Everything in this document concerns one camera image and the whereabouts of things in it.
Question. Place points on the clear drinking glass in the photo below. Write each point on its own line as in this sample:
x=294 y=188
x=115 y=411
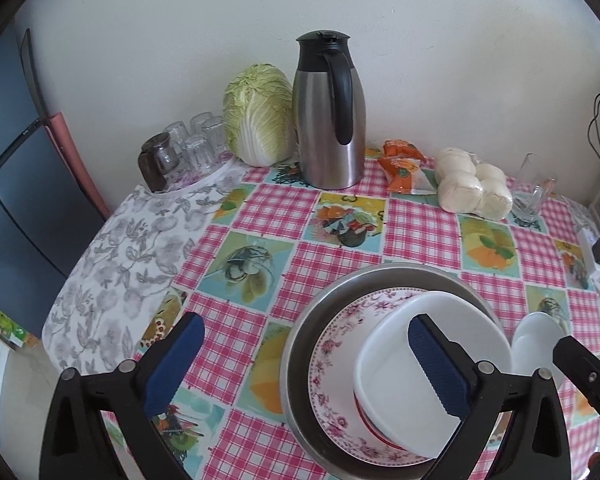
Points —
x=217 y=137
x=200 y=121
x=176 y=132
x=197 y=155

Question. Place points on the large steel plate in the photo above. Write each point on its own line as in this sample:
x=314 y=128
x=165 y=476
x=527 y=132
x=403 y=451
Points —
x=300 y=335

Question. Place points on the bag of steamed buns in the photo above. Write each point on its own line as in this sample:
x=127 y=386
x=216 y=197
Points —
x=460 y=190

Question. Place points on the large white bowl red print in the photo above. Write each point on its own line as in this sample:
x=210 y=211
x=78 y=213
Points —
x=395 y=385

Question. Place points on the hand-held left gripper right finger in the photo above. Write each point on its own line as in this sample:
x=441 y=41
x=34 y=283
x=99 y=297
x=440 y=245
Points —
x=437 y=365

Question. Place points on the orange snack packet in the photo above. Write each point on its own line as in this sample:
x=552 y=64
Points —
x=405 y=177
x=405 y=149

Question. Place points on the pink checkered fruit tablecloth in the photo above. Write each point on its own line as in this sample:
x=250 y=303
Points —
x=290 y=270

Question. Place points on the steel thermos jug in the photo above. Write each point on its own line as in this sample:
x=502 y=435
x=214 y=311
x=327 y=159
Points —
x=320 y=125

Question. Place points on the grey floral cloth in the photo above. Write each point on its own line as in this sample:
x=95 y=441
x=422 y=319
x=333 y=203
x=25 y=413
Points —
x=125 y=250

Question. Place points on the tall clear glass cup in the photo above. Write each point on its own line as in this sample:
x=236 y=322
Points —
x=527 y=205

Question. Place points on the dark blue refrigerator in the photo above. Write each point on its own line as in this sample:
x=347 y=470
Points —
x=15 y=210

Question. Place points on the plain white bowl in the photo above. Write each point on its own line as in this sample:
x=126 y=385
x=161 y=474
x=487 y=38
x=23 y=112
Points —
x=532 y=345

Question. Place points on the pink floral porcelain plate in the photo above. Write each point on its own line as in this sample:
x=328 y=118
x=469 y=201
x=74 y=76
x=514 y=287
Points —
x=335 y=350

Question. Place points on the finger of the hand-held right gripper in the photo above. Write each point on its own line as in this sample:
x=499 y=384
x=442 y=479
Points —
x=587 y=372

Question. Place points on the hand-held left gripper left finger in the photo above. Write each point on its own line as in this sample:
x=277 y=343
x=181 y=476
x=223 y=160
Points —
x=177 y=360

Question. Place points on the napa cabbage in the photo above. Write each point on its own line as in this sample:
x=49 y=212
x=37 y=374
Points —
x=255 y=110

